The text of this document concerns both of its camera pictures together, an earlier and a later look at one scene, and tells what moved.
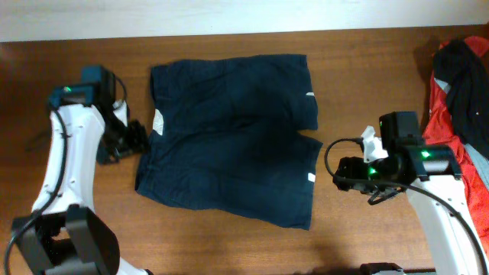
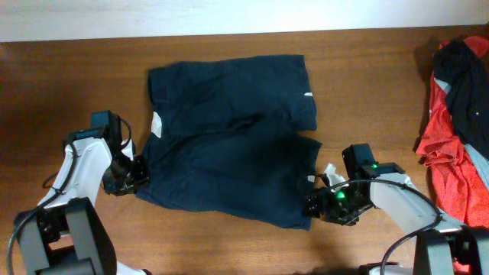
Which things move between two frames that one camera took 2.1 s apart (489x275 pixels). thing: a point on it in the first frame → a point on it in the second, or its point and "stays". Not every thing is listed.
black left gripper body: (123, 140) → (125, 175)
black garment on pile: (467, 78) stays
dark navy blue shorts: (228, 135) stays
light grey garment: (480, 161) stays
